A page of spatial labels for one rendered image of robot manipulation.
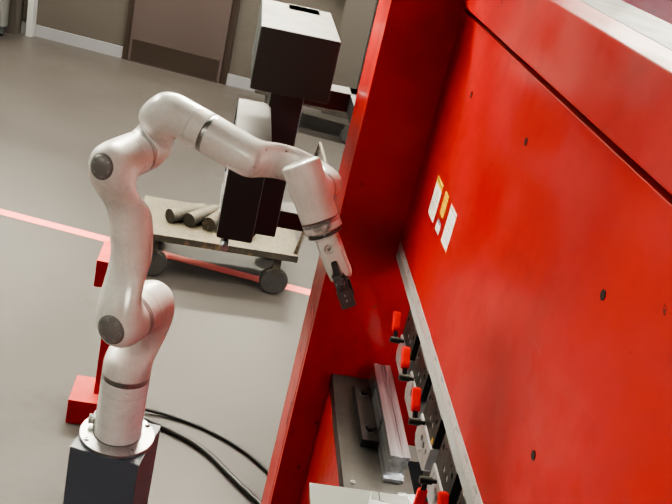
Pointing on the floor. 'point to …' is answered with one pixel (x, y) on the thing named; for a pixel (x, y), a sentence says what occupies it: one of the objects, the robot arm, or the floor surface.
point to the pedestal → (80, 408)
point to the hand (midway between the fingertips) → (347, 298)
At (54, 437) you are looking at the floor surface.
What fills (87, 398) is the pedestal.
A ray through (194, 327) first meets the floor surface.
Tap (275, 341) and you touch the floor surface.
